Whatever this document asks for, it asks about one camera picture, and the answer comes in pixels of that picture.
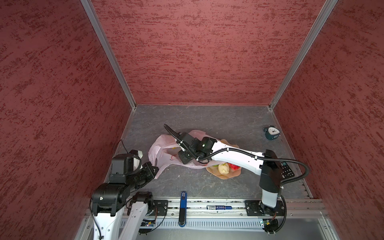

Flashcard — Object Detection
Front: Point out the pink fruit-print plastic bag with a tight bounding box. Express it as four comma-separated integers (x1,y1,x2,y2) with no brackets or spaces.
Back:
148,135,222,179

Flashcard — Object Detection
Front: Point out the pink scalloped plastic bowl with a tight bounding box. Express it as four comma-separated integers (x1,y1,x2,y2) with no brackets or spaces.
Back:
205,139,243,180

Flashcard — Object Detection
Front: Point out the fake pale yellow fruit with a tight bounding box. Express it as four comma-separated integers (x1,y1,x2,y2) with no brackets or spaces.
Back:
218,163,231,175

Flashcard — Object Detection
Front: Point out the fake red orange fruit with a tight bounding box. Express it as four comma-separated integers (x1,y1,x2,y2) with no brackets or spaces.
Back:
229,163,241,171

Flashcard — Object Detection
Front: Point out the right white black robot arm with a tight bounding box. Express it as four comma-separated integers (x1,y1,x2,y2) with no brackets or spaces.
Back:
175,134,310,216

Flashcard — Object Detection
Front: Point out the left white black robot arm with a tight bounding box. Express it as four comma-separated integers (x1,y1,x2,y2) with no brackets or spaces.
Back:
90,162,159,240

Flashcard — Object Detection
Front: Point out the left small circuit board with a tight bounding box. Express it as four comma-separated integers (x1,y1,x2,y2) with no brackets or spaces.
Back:
141,220,157,228

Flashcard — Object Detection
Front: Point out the small circuit board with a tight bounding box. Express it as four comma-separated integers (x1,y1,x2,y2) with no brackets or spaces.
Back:
141,220,157,228
263,219,280,234

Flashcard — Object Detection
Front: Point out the blue marker pen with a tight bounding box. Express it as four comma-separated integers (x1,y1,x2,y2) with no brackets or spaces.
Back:
207,205,233,211

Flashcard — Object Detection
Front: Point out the blue black handheld tool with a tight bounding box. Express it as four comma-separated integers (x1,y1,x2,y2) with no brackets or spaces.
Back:
178,191,187,228

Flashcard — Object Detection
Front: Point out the small teal alarm clock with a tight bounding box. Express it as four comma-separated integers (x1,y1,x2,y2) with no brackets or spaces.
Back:
263,126,281,141

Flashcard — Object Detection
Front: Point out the black calculator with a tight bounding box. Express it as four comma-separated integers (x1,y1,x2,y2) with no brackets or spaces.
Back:
280,162,295,180

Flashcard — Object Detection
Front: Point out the right small circuit board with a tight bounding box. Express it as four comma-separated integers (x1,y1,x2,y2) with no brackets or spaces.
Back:
263,219,280,234

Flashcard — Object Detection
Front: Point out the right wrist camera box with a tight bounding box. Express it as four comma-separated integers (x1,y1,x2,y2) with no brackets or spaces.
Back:
176,133,200,149

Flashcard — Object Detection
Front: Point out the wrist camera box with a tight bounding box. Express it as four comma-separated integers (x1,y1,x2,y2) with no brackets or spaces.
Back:
109,150,143,185
176,133,200,149

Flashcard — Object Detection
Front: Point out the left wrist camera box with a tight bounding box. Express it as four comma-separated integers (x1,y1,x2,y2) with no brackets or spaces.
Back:
109,150,143,185

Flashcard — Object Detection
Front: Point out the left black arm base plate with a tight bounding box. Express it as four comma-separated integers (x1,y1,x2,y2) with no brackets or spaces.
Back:
146,200,169,217

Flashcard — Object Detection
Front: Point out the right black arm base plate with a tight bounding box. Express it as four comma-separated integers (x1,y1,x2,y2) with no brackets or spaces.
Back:
245,200,286,217

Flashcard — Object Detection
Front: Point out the aluminium front rail frame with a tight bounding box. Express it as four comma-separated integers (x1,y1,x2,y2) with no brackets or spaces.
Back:
76,197,339,240

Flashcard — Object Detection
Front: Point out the left aluminium corner post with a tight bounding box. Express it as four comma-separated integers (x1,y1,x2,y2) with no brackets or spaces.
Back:
81,0,137,111

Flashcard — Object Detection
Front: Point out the aluminium corner post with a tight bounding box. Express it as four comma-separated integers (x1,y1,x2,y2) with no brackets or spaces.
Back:
81,0,137,111
269,0,338,111

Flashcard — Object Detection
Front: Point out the right aluminium corner post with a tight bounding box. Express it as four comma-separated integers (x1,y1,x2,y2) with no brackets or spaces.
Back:
269,0,338,111

